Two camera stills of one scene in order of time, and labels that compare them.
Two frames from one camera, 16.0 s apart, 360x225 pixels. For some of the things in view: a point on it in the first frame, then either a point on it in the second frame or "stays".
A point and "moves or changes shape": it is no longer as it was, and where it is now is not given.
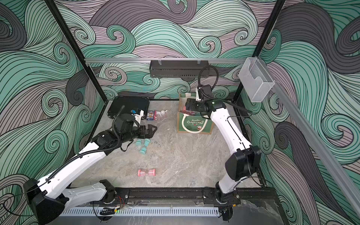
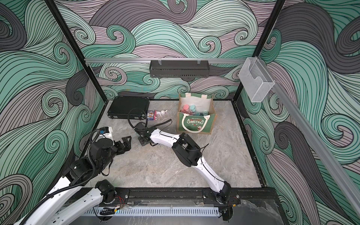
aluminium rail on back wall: x=166 y=60 stays
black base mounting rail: x=188 y=197 stays
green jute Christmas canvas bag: x=191 y=123 stays
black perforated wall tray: x=178 y=68 stays
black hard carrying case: x=119 y=105 stays
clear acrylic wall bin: x=256 y=81 stays
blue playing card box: x=150 y=115 stays
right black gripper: x=191 y=102 to x=140 y=138
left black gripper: x=149 y=134 to x=127 y=145
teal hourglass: x=143 y=150 moves or changes shape
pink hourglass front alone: x=143 y=172 to x=186 y=109
